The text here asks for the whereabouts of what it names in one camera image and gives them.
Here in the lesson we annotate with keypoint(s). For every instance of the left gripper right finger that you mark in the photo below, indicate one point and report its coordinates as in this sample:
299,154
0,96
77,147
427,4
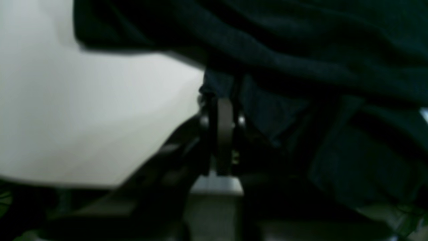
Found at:
278,206

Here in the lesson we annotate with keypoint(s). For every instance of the dark navy t-shirt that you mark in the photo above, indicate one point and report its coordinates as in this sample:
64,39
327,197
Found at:
336,85

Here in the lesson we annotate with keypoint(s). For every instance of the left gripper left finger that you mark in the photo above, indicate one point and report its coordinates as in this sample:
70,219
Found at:
149,205

